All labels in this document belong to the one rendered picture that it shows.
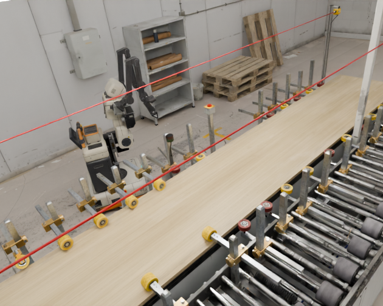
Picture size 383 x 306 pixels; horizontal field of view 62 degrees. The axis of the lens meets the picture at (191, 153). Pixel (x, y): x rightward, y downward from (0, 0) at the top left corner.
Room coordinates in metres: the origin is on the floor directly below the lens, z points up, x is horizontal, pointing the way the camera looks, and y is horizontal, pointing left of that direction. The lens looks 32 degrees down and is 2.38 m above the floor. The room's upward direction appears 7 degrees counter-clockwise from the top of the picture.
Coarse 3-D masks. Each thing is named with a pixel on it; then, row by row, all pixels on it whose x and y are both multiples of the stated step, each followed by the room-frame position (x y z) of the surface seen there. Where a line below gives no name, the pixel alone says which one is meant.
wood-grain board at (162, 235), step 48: (336, 96) 3.14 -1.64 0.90; (240, 144) 2.39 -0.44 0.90; (288, 144) 2.29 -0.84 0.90; (192, 192) 1.81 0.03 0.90; (240, 192) 1.75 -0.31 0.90; (96, 240) 1.46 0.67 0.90; (144, 240) 1.41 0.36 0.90; (192, 240) 1.36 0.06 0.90; (0, 288) 1.19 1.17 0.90; (48, 288) 1.14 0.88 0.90; (96, 288) 1.11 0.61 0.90; (144, 288) 1.07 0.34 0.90
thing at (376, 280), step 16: (368, 144) 2.37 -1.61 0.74; (352, 160) 2.17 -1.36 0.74; (336, 176) 2.00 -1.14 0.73; (288, 208) 1.59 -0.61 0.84; (336, 208) 1.77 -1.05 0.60; (272, 224) 1.46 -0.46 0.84; (304, 224) 1.55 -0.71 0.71; (320, 224) 1.53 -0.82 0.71; (288, 240) 1.42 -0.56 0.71; (304, 240) 1.41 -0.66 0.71; (336, 240) 1.39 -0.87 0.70; (288, 256) 1.39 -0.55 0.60; (304, 256) 1.28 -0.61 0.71; (336, 256) 1.27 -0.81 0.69; (224, 272) 1.16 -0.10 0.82; (256, 272) 1.22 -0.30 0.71; (272, 272) 1.28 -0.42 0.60; (288, 272) 1.27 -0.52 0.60; (304, 272) 1.17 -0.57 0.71; (368, 272) 1.04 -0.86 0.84; (224, 288) 1.13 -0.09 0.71; (256, 288) 1.18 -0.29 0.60; (304, 288) 1.07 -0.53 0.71; (352, 288) 0.96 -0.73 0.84; (368, 288) 1.12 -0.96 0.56; (192, 304) 1.00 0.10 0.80; (240, 304) 1.03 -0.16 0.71; (272, 304) 1.00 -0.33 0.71; (304, 304) 0.98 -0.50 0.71; (320, 304) 1.03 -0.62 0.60; (352, 304) 0.95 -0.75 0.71; (368, 304) 1.21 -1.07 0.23
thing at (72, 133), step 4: (76, 128) 3.14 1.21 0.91; (80, 128) 3.14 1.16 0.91; (72, 132) 3.01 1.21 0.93; (76, 132) 3.08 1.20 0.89; (72, 136) 2.91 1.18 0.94; (76, 136) 2.99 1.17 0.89; (72, 140) 2.87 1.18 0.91; (76, 140) 2.90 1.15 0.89; (80, 140) 2.84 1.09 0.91; (84, 140) 2.86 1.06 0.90; (76, 144) 2.87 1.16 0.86; (80, 144) 2.90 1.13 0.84; (80, 148) 2.88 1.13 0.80
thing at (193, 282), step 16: (336, 144) 2.30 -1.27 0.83; (320, 160) 2.13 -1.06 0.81; (336, 160) 2.33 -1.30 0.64; (320, 176) 2.15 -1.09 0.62; (272, 208) 1.71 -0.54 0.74; (240, 240) 1.48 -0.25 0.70; (208, 256) 1.30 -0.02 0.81; (224, 256) 1.38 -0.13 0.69; (192, 272) 1.21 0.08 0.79; (208, 272) 1.29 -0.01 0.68; (176, 288) 1.13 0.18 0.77; (192, 288) 1.20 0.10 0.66; (144, 304) 1.00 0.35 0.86; (160, 304) 1.06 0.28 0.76
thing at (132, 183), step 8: (128, 160) 3.36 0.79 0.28; (136, 160) 3.34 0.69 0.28; (120, 168) 3.20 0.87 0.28; (128, 168) 3.18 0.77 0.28; (88, 176) 3.13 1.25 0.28; (128, 176) 3.02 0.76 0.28; (128, 184) 2.87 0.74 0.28; (136, 184) 2.86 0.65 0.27; (144, 184) 2.86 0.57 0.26; (96, 192) 2.78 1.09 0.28; (104, 192) 2.77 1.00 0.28; (128, 192) 2.80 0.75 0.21; (136, 192) 2.82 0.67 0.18; (144, 192) 2.85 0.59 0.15; (104, 200) 2.72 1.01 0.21; (112, 200) 2.74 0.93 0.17; (96, 208) 2.70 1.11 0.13; (112, 208) 2.74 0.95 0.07
